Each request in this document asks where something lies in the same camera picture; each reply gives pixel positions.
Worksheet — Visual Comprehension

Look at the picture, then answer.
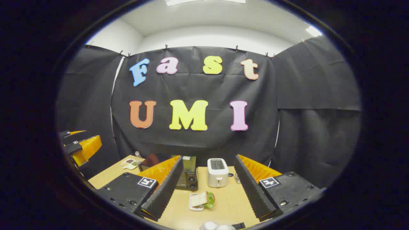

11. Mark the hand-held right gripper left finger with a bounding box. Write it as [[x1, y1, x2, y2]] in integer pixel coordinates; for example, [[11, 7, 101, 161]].
[[96, 156, 184, 222]]

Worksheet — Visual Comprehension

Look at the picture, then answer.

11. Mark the bread and lettuce sandwich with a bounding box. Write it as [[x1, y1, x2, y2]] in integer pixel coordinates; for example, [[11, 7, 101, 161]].
[[191, 192, 215, 210]]

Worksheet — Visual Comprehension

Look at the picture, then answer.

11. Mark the white rectangular tray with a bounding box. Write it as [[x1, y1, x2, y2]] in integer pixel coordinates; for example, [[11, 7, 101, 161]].
[[189, 193, 205, 212]]

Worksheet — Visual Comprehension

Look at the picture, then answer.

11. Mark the black electric oven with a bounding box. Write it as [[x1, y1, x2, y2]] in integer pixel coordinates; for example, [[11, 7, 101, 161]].
[[138, 153, 198, 191]]

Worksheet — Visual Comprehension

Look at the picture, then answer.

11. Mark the black backdrop cloth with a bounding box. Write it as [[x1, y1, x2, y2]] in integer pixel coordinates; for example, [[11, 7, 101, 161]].
[[56, 35, 363, 189]]

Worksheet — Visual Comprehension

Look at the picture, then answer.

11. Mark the ceiling light panel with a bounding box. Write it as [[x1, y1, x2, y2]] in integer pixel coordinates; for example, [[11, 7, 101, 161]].
[[165, 0, 246, 7], [305, 26, 323, 37]]

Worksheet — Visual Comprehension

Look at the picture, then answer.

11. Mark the white toaster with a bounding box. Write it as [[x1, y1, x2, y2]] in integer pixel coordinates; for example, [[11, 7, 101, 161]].
[[207, 158, 229, 188]]

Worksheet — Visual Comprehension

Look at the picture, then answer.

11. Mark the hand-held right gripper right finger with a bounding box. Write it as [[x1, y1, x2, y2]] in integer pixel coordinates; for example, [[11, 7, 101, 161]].
[[234, 154, 326, 222]]

